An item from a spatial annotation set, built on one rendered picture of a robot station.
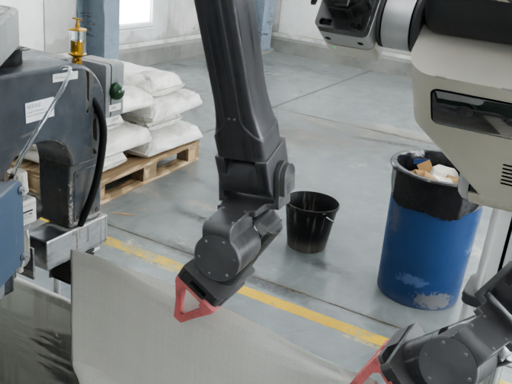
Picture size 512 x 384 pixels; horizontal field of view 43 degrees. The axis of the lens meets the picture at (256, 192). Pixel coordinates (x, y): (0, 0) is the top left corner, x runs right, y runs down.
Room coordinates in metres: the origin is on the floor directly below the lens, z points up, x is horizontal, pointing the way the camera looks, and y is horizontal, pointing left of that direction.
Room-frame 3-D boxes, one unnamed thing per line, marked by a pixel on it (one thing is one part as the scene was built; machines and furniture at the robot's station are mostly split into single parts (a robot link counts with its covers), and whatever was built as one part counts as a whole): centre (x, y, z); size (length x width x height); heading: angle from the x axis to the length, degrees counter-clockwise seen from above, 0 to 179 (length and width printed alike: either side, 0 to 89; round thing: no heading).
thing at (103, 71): (1.08, 0.28, 1.29); 0.08 x 0.05 x 0.09; 64
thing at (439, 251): (2.87, -0.84, 0.32); 0.51 x 0.48 x 0.65; 154
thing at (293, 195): (3.25, -0.30, 0.13); 0.30 x 0.30 x 0.26
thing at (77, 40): (1.02, 0.30, 1.37); 0.03 x 0.02 x 0.03; 64
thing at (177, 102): (4.29, 0.75, 0.44); 0.68 x 0.44 x 0.15; 154
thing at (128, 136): (3.74, 1.00, 0.32); 0.66 x 0.43 x 0.15; 155
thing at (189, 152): (4.10, 1.06, 0.07); 1.20 x 0.82 x 0.14; 156
